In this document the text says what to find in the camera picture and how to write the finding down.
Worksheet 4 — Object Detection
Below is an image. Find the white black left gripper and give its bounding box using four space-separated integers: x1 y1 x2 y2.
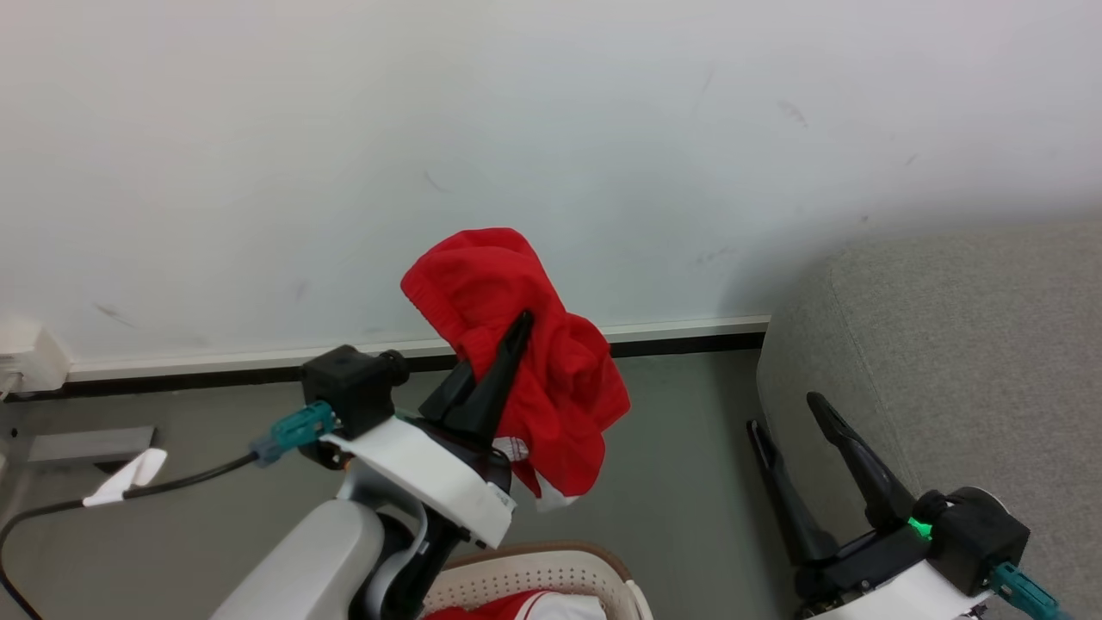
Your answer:
320 311 536 549

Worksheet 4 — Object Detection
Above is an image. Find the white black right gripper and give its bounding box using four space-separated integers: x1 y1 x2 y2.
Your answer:
746 392 993 620

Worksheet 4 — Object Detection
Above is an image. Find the plain red garment white trim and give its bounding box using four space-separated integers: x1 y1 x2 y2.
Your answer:
400 227 631 513

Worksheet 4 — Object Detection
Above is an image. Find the white perforated basket brown rim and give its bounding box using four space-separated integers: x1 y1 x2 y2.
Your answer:
418 541 655 620

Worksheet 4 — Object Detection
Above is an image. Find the grey fabric sofa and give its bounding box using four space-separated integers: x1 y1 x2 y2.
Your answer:
756 222 1102 620

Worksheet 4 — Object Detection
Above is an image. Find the white and black baseboard strip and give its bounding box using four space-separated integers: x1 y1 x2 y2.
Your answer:
4 315 771 402

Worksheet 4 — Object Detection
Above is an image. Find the teal left camera connector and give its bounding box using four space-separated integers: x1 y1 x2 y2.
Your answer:
251 400 337 468

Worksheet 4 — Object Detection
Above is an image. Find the teal camera connector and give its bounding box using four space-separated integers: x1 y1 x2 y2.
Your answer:
988 562 1070 620
251 400 337 468

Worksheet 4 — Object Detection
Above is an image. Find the teal right camera connector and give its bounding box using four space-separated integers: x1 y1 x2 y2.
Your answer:
988 562 1070 620

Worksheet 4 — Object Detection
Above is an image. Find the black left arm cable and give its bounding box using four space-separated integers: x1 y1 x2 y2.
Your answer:
0 452 259 620

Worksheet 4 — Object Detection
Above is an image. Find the white cable tag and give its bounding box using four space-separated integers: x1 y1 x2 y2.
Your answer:
82 448 169 507

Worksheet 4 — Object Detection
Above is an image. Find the grey metal frame leg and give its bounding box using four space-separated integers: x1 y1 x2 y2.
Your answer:
0 400 158 483

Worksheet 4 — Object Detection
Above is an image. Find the white wall socket box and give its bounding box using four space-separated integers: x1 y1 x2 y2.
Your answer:
0 317 71 397

